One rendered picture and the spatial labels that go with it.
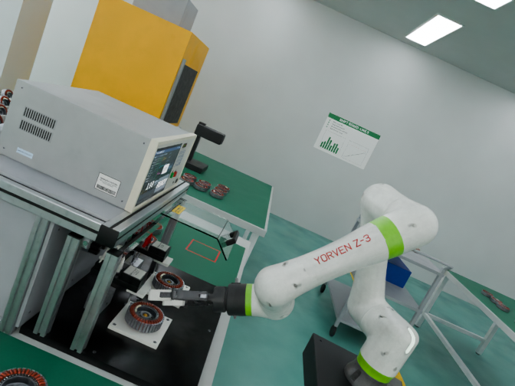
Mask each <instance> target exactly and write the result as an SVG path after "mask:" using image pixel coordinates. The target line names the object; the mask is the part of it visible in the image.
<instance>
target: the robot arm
mask: <svg viewBox="0 0 515 386"><path fill-rule="evenodd" d="M360 214H361V218H360V227H359V228H358V229H356V230H354V231H353V232H351V233H349V234H347V235H346V236H344V237H341V238H340V239H338V240H335V241H334V242H332V243H330V244H327V245H326V246H324V247H321V248H319V249H317V250H314V251H312V252H309V253H308V254H304V255H302V256H299V257H296V258H293V259H291V260H287V261H284V262H282V263H277V264H274V265H271V266H268V267H265V268H264V269H262V270H261V271H260V272H259V273H258V274H257V276H256V278H255V280H254V284H251V283H239V282H238V278H235V282H234V283H229V284H228V287H226V286H216V287H215V288H214V290H213V294H211V293H208V292H207V291H202V292H199V291H189V290H180V289H175V287H173V288H172V289H149V295H148V300H158V301H162V305H163V306H185V308H188V306H212V308H213V311H214V312H226V311H227V314H228V315H229V316H234V319H236V316H258V317H263V318H267V319H272V320H280V319H284V318H286V317H287V316H289V315H290V313H291V312H292V310H293V308H294V303H295V299H296V298H297V297H298V296H301V295H302V294H304V293H306V292H308V291H310V290H311V289H313V288H315V287H317V286H319V285H321V284H324V283H326V282H328V281H330V280H333V279H335V278H337V277H339V276H342V275H344V274H347V273H350V272H353V271H356V272H355V276H354V280H353V285H352V289H351V291H350V295H349V298H348V302H347V309H348V311H349V314H350V315H351V317H352V318H353V320H354V321H355V322H356V324H357V325H358V327H360V328H361V330H362V331H363V333H364V334H365V335H366V341H365V342H364V344H363V346H362V348H361V349H360V350H359V354H358V356H357V357H356V359H354V360H353V361H351V362H349V363H347V364H346V367H345V368H344V372H345V376H346V378H347V379H348V381H349V383H350V384H351V385H352V386H402V382H401V381H400V380H399V379H397V378H395V376H396V375H397V374H398V373H399V371H400V369H401V368H402V366H403V365H404V364H405V362H406V361H407V359H408V358H409V356H410V355H411V353H412V352H413V351H414V349H415V347H416V346H417V344H418V342H419V337H418V333H417V332H416V331H415V329H414V328H413V327H412V326H411V325H410V324H409V323H408V322H407V321H405V320H404V319H403V318H402V317H401V316H400V315H399V314H398V313H397V312H396V311H395V310H394V309H393V308H392V307H391V306H390V305H389V304H388V303H387V302H386V301H385V276H386V269H387V263H388V260H389V259H392V258H394V257H397V256H400V255H403V254H406V253H408V252H410V251H412V250H415V249H418V248H420V247H423V246H425V245H426V244H429V243H430V242H431V241H433V239H434V238H435V236H436V234H437V232H438V219H437V217H436V216H435V213H434V212H433V211H432V210H431V209H429V208H428V207H426V206H424V205H423V204H419V203H418V202H416V201H413V200H411V199H409V198H407V197H405V196H404V195H403V194H401V193H400V192H399V191H397V190H396V189H394V188H393V187H392V186H391V185H387V184H382V183H379V184H374V185H371V186H369V187H368V188H367V189H366V190H365V191H364V192H363V193H362V197H361V199H360ZM176 294H177V295H176Z"/></svg>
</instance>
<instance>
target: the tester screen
mask: <svg viewBox="0 0 515 386"><path fill-rule="evenodd" d="M180 147H181V146H177V147H174V148H171V149H165V150H162V151H158V152H156V154H155V157H154V159H153V162H152V164H151V167H150V169H149V172H148V175H147V176H146V180H145V182H144V185H143V188H142V190H141V192H140V194H139V196H140V195H142V194H144V193H146V192H148V191H150V190H152V189H154V191H155V189H156V186H157V183H158V181H159V178H161V177H163V176H165V175H168V174H169V173H170V172H171V170H170V171H168V172H165V173H163V174H162V170H163V169H164V166H165V165H167V164H169V163H172V162H175V159H176V156H177V155H178V153H179V150H180ZM154 180H155V181H154ZM152 181H154V184H153V187H152V188H150V189H148V190H146V186H147V185H148V183H150V182H152ZM162 189H164V188H162ZM162 189H160V190H158V191H161V190H162ZM145 190H146V191H145ZM154 191H153V193H152V194H150V195H147V196H146V197H145V198H142V199H140V200H139V198H138V200H137V203H136V204H138V203H140V202H141V201H143V200H145V199H146V198H148V197H150V196H151V195H154V194H155V193H156V192H158V191H156V192H155V193H154Z"/></svg>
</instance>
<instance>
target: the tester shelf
mask: <svg viewBox="0 0 515 386"><path fill-rule="evenodd" d="M189 186H190V184H189V183H187V182H184V181H183V180H180V179H179V181H178V184H177V186H175V187H174V188H171V189H170V190H168V191H167V192H165V193H164V194H162V195H160V196H159V197H158V198H155V199H154V200H152V201H151V202H149V203H147V204H145V205H144V206H142V207H141V208H139V209H137V210H136V211H134V212H133V213H129V212H128V211H125V210H124V209H122V208H119V207H117V206H116V205H114V204H111V203H109V202H107V201H104V200H102V199H100V198H98V197H95V196H93V195H91V194H89V193H86V192H85V191H82V190H80V189H78V188H75V187H74V186H71V185H69V184H67V183H64V182H62V181H60V180H58V179H56V178H53V177H51V176H50V175H46V174H44V173H43V172H39V171H38V170H36V169H34V168H31V167H29V166H27V165H24V164H22V163H20V162H17V161H15V160H14V159H11V158H9V157H7V156H5V155H2V154H0V199H2V200H3V201H7V202H8V203H10V204H13V205H15V206H17V207H19V208H22V209H24V210H26V211H29V212H31V213H32V214H36V215H37V216H39V217H41V218H44V219H46V220H48V221H51V222H53V223H55V224H58V225H60V226H62V227H65V228H67V229H68V230H70V231H73V232H75V233H77V234H80V235H82V236H84V237H86V238H89V239H91V240H93V241H95V242H97V243H99V244H102V245H104V246H105V247H109V248H110V249H113V248H114V247H116V246H117V245H119V244H120V243H122V242H123V241H124V240H125V239H127V238H128V237H129V236H131V235H132V234H134V233H135V232H136V231H138V230H139V229H140V228H141V227H142V226H144V225H145V224H147V223H148V222H149V221H151V220H152V219H153V218H154V217H156V216H157V215H158V214H160V213H161V212H163V211H164V210H165V209H167V208H168V207H169V206H170V205H172V204H173V203H174V202H176V201H177V200H179V199H180V198H181V197H182V196H183V195H185V194H186V192H187V191H188V189H189Z"/></svg>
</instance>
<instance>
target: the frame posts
mask: <svg viewBox="0 0 515 386"><path fill-rule="evenodd" d="M177 223H178V221H174V220H173V219H171V218H170V219H169V222H168V224H167V226H166V229H165V231H164V234H163V236H162V239H161V241H160V242H162V243H164V244H167V245H168V244H169V241H170V239H171V237H172V234H173V231H174V230H175V226H176V225H177ZM83 239H84V236H82V235H80V234H77V233H75V232H73V231H72V232H70V233H69V234H68V235H67V239H66V241H65V244H64V247H63V250H62V252H61V255H60V258H59V261H58V263H57V266H56V269H55V271H54V275H53V277H52V280H51V284H50V286H49V288H48V292H47V295H46V297H45V299H44V303H43V306H42V307H41V311H40V314H39V316H38V320H37V322H36V325H35V327H34V331H33V333H34V334H38V333H40V336H41V337H45V336H46V335H47V333H49V332H50V331H51V328H52V325H53V323H54V320H55V317H56V315H57V311H58V309H59V307H60V304H61V300H62V299H63V296H64V293H65V290H66V288H67V285H68V282H69V279H70V278H71V274H72V272H73V269H74V265H75V263H76V261H77V258H78V255H79V253H80V249H81V244H82V241H83ZM122 255H123V251H121V250H117V249H116V248H113V249H109V250H108V251H107V254H106V256H105V258H104V260H103V264H102V266H101V268H100V272H99V274H98V276H97V279H96V282H95V284H94V286H93V289H92V292H91V294H90V298H89V299H88V302H87V305H86V308H85V310H84V314H83V315H82V318H81V320H80V323H79V326H78V328H77V331H76V333H75V336H74V339H73V341H72V343H71V347H70V349H71V350H74V349H76V350H77V352H78V353H81V352H82V351H83V350H84V349H85V348H86V347H87V343H88V341H89V339H90V336H91V333H92V331H93V328H94V326H95V324H96V321H97V318H98V316H99V314H100V311H101V308H102V306H103V303H104V300H105V299H106V296H107V293H108V291H109V288H110V285H111V283H112V281H113V278H114V275H115V273H116V270H117V267H118V266H119V263H120V260H121V258H122Z"/></svg>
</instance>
